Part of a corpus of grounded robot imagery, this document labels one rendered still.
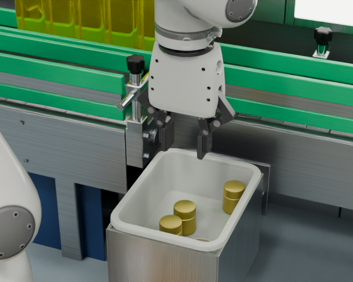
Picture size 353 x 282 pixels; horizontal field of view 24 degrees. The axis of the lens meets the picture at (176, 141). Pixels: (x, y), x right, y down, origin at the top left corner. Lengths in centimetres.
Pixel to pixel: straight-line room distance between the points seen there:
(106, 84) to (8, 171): 40
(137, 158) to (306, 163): 27
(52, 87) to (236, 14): 46
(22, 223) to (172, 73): 30
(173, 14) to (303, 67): 37
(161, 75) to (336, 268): 57
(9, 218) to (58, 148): 45
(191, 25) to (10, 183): 31
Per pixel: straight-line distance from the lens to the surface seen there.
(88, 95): 132
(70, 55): 139
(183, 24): 104
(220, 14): 97
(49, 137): 137
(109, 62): 136
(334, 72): 134
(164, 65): 110
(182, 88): 110
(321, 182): 134
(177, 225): 120
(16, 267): 108
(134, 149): 131
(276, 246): 154
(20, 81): 138
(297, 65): 135
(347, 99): 128
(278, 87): 129
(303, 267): 150
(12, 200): 94
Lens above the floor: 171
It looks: 31 degrees down
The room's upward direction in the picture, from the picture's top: straight up
